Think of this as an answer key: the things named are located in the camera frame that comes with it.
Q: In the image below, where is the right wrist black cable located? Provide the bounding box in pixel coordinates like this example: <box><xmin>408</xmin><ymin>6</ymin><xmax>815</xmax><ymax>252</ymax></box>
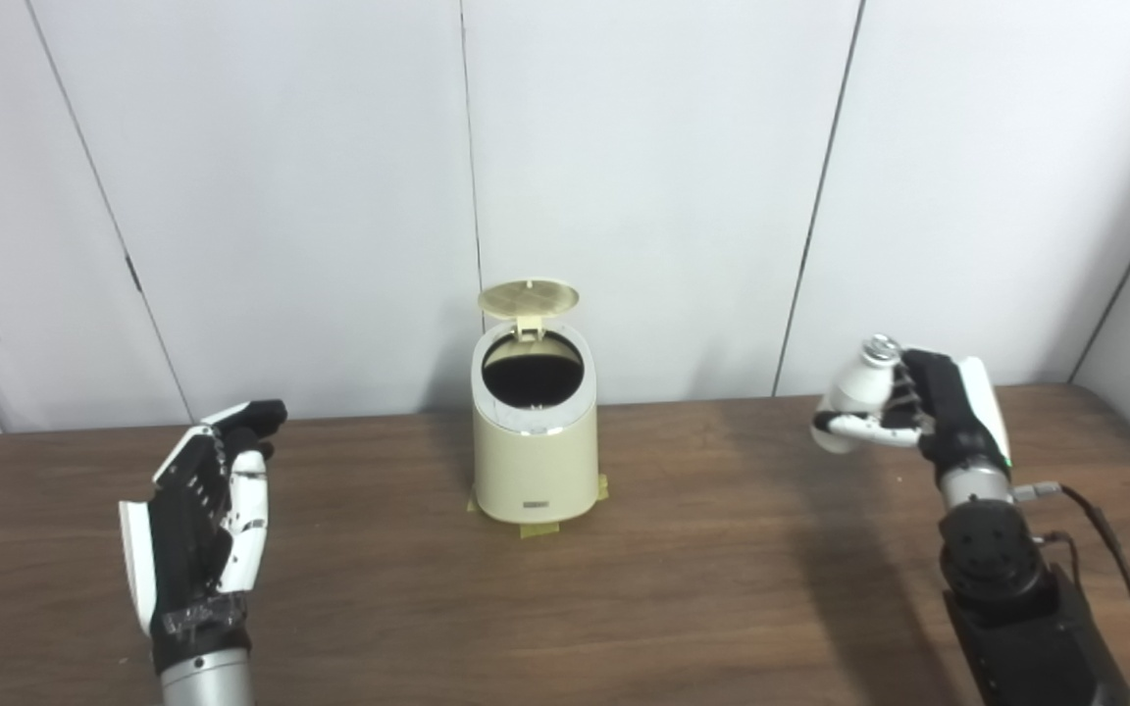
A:
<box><xmin>1011</xmin><ymin>480</ymin><xmax>1130</xmax><ymax>706</ymax></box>

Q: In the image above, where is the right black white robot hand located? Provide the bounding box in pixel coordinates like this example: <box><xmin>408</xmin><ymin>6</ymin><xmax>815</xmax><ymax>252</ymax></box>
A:
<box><xmin>813</xmin><ymin>348</ymin><xmax>1012</xmax><ymax>483</ymax></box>

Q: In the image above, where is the cream round bin lid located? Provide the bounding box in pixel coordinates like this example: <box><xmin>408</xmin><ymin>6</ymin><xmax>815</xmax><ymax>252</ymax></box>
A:
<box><xmin>478</xmin><ymin>278</ymin><xmax>581</xmax><ymax>342</ymax></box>

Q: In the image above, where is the cream-colored bin body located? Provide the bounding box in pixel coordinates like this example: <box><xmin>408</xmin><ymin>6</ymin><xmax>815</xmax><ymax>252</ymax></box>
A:
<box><xmin>471</xmin><ymin>328</ymin><xmax>598</xmax><ymax>524</ymax></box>

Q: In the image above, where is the small white plastic bottle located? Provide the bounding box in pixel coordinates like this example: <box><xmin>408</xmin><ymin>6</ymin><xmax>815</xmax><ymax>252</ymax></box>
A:
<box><xmin>810</xmin><ymin>333</ymin><xmax>904</xmax><ymax>455</ymax></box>

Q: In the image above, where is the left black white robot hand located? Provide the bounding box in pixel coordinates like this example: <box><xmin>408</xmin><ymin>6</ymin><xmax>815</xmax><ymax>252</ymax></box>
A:
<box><xmin>118</xmin><ymin>398</ymin><xmax>288</xmax><ymax>673</ymax></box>

